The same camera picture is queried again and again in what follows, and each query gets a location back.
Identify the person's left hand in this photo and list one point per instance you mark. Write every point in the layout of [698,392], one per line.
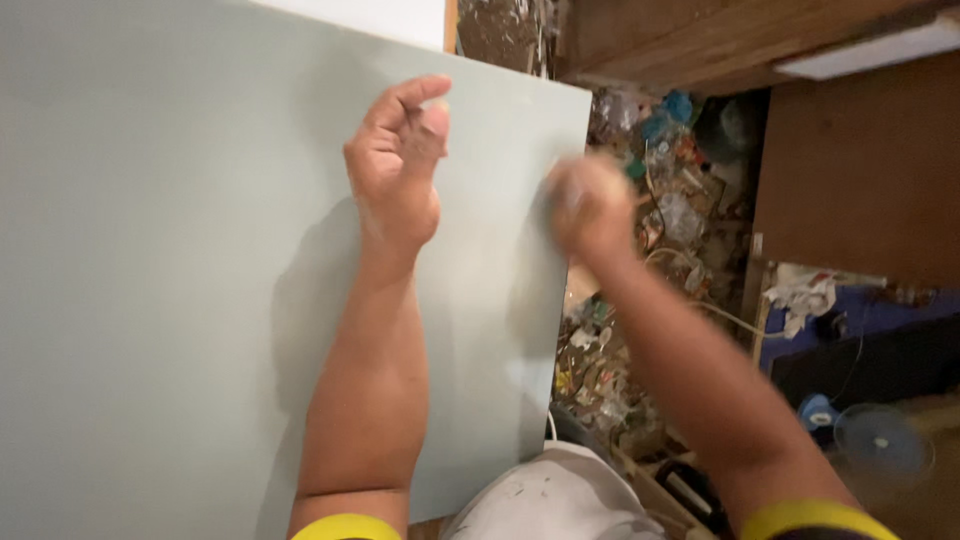
[394,176]

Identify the person's right hand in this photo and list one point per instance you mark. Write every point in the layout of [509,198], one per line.
[589,202]

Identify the heap of scraps and litter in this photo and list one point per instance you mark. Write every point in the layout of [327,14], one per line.
[660,247]

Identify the large pale green board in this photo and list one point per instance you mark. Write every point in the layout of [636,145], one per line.
[187,262]

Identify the brown wooden cabinet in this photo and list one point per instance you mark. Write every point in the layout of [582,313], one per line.
[825,135]

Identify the white plastic bucket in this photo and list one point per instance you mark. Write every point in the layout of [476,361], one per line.
[555,495]

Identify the black and white tool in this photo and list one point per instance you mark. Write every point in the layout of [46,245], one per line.
[690,487]

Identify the blue table with clutter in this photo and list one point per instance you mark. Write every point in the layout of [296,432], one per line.
[870,337]

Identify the white fluorescent light fixture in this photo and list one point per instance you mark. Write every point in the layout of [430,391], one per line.
[870,52]

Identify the small blue electric fan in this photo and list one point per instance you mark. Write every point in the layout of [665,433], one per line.
[877,442]

